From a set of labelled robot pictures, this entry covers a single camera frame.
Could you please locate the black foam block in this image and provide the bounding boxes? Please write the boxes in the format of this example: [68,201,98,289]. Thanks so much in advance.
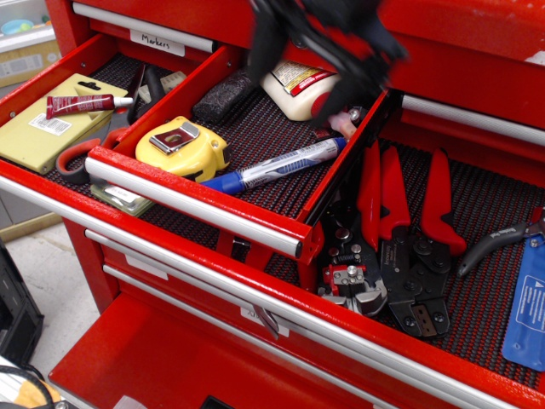
[192,68,255,124]

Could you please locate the white paper pieces in drawer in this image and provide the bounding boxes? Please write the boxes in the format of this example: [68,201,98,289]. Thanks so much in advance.
[138,70,186,103]

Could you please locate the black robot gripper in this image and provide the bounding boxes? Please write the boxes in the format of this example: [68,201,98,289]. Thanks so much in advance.
[247,1,408,128]

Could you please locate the yellow tape measure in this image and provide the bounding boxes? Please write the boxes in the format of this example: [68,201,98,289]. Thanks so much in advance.
[135,116,232,182]

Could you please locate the yellow flat plastic case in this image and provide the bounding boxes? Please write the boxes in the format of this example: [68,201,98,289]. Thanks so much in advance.
[0,73,127,175]

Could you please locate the red handled wire stripper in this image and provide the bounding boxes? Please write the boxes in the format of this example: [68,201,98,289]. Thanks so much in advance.
[318,141,387,316]

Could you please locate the black red drawer liner mat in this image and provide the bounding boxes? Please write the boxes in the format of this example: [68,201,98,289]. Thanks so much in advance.
[42,53,545,391]

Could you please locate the red glue tube white cap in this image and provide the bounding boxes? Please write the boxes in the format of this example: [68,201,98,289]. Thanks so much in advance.
[45,94,135,119]

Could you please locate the clear small plastic box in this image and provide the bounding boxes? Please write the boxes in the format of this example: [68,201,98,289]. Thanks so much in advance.
[90,183,155,217]

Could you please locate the white markers label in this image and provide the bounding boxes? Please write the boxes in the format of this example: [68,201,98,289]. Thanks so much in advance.
[129,30,186,56]

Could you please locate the small red upper drawer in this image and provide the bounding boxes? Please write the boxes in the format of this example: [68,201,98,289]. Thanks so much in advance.
[85,47,382,259]

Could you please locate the cardboard box in background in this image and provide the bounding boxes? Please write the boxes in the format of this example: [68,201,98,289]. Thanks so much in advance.
[1,40,60,87]

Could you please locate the black crate on floor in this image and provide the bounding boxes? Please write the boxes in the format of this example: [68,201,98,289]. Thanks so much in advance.
[1,242,44,366]

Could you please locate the red handled crimping pliers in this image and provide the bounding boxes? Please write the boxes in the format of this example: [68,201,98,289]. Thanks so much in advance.
[379,147,467,338]

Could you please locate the red metal tool chest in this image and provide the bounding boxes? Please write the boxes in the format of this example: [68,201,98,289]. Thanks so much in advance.
[1,1,544,408]

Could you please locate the blue plastic pouch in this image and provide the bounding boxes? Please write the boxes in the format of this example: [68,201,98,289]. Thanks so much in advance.
[502,239,544,372]

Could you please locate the white glue bottle red cap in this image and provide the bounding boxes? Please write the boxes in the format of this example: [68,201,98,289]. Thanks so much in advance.
[260,60,341,122]

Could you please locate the red grey handled scissors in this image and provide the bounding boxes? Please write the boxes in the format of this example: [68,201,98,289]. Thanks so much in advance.
[55,63,165,185]

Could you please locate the blue white marker pen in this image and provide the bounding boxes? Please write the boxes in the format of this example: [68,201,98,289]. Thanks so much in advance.
[202,137,347,194]

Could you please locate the grey handled small pliers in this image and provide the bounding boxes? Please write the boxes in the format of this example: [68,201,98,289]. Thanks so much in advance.
[456,219,544,278]

